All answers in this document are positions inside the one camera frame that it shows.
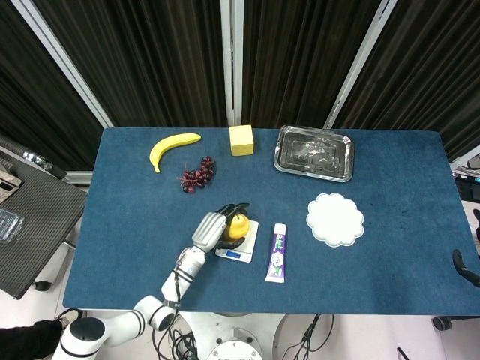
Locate yellow banana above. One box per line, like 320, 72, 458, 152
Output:
149, 132, 203, 174

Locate small digital kitchen scale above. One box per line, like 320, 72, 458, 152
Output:
214, 219, 260, 264

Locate white frame post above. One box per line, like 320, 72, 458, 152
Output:
324, 0, 398, 128
220, 0, 245, 127
9, 0, 113, 128

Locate yellow cube sponge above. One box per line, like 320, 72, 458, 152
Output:
229, 124, 255, 157

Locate black mesh office chair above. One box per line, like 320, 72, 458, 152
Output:
0, 134, 89, 301

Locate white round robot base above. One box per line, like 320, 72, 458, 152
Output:
179, 313, 290, 360

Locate blue table cloth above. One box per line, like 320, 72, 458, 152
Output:
61, 127, 480, 317

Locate purple white toothpaste tube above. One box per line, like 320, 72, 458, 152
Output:
265, 223, 289, 284

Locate dark red grape bunch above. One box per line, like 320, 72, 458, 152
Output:
177, 155, 217, 194

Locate white flower-shaped plate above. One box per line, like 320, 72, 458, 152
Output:
307, 192, 366, 248

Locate yellow pear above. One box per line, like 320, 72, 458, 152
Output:
223, 212, 251, 241

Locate person leg black trousers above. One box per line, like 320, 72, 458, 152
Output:
0, 318, 63, 360

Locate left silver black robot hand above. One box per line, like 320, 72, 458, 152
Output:
191, 202, 251, 252

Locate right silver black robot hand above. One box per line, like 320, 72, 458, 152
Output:
452, 208, 480, 288

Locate clear plastic packaging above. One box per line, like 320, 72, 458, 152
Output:
0, 208, 26, 247

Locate brown paper bag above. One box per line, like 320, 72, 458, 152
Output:
0, 159, 23, 203

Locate dark cluttered side desk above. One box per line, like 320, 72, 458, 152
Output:
451, 164, 480, 202

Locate rectangular metal tray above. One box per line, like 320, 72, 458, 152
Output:
272, 124, 356, 184

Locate black cable bundle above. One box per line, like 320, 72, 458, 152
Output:
280, 313, 335, 360
155, 310, 200, 360

